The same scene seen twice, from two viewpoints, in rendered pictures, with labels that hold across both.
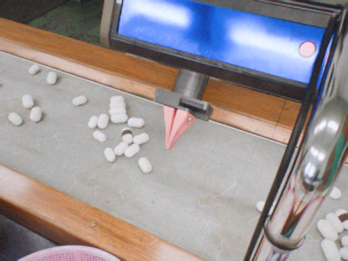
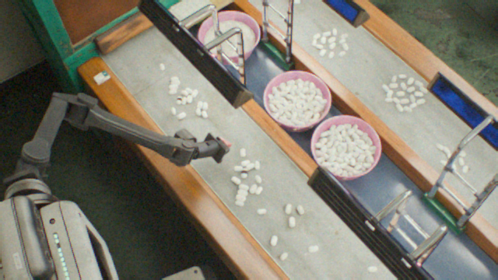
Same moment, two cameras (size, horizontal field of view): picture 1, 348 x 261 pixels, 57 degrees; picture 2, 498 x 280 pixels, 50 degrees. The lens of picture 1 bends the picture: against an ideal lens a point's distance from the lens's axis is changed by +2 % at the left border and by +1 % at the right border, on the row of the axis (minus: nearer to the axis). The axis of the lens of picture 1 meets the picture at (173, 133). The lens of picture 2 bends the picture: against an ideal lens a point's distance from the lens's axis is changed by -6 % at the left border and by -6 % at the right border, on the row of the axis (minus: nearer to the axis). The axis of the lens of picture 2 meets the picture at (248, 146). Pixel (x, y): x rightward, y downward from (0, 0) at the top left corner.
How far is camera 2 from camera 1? 1.95 m
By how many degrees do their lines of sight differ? 71
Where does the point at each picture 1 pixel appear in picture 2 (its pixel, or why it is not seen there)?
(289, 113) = not seen: hidden behind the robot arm
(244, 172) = (199, 134)
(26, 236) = not seen: hidden behind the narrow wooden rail
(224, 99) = (180, 172)
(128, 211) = (258, 136)
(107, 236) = (271, 123)
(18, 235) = not seen: hidden behind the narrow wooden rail
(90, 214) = (274, 134)
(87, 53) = (243, 253)
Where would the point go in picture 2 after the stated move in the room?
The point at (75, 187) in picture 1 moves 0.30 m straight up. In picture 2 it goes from (278, 156) to (278, 113)
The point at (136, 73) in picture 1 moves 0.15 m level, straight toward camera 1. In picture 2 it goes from (218, 217) to (231, 180)
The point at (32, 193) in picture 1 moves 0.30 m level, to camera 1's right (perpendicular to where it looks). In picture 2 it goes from (296, 152) to (223, 124)
